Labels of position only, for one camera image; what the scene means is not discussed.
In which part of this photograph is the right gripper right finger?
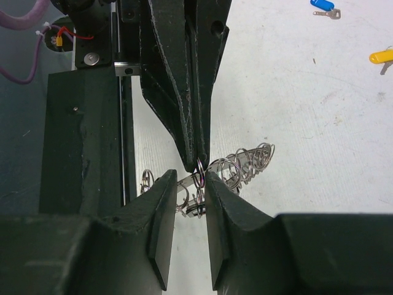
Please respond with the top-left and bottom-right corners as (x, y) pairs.
(205, 173), (392, 294)

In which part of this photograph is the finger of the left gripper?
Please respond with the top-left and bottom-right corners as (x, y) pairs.
(184, 1), (232, 166)
(139, 1), (197, 172)

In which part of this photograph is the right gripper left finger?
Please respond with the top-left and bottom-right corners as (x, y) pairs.
(1, 170), (177, 294)

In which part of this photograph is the large metal keyring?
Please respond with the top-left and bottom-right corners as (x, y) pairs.
(139, 141), (276, 219)

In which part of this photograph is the black tag key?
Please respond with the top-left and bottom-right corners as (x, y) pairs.
(179, 172), (206, 218)

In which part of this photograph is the blue tag key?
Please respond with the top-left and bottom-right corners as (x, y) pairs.
(309, 0), (341, 20)

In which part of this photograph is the yellow tag key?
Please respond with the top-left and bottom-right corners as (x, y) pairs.
(369, 46), (393, 76)

